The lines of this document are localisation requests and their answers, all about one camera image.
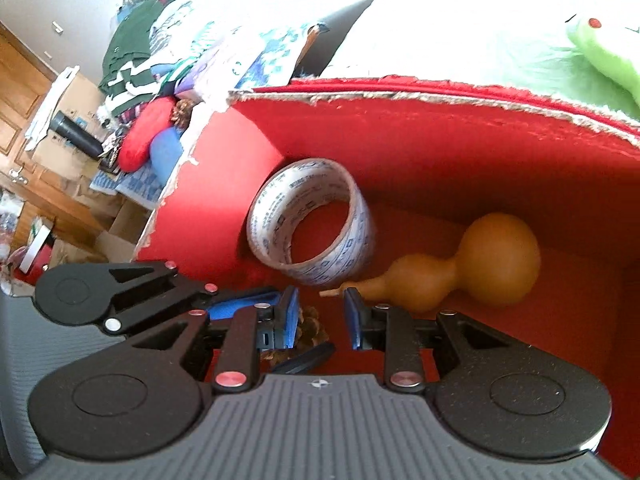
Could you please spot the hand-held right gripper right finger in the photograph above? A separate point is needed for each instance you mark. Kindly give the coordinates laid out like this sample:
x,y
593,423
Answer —
x,y
353,320

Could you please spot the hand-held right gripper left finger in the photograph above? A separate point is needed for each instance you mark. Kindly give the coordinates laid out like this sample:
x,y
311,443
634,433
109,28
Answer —
x,y
290,320

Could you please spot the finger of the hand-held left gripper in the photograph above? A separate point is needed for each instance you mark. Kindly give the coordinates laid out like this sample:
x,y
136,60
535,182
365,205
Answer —
x,y
307,357
240,305

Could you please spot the large brown pine cone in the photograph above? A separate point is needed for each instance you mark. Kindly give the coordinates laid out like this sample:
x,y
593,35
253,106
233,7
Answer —
x,y
312,327

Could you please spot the clear printed tape roll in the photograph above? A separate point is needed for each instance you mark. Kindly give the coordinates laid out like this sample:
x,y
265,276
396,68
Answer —
x,y
361,230

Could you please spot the brown gourd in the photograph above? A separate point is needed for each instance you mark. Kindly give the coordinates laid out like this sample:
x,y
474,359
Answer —
x,y
500,260

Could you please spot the red cardboard box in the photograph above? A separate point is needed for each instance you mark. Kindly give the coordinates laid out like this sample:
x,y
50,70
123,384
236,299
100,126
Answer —
x,y
450,160

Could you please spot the pile of cardboard boxes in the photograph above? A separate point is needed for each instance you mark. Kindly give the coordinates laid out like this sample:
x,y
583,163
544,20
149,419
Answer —
x,y
75,180

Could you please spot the black cylinder bottle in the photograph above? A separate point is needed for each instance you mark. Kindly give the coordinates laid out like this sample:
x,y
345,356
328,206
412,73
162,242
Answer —
x,y
77,132

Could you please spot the blue glasses case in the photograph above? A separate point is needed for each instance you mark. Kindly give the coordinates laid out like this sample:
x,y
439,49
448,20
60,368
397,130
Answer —
x,y
167,152

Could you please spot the red glasses case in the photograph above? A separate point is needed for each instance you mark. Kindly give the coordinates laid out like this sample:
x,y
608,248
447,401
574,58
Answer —
x,y
142,135

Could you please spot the wooden door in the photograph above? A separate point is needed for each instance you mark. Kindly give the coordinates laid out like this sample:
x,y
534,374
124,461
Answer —
x,y
20,110

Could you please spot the small brown pine cone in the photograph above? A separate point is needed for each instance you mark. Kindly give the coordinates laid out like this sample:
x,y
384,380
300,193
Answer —
x,y
183,112

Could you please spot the purple tissue packet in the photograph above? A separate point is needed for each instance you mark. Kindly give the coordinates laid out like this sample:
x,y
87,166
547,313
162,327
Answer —
x,y
192,79

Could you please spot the blue white checkered towel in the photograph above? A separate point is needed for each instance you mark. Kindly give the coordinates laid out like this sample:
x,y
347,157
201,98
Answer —
x,y
270,60

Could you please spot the green frog plush toy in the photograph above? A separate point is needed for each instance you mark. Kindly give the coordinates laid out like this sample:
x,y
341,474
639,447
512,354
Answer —
x,y
605,65

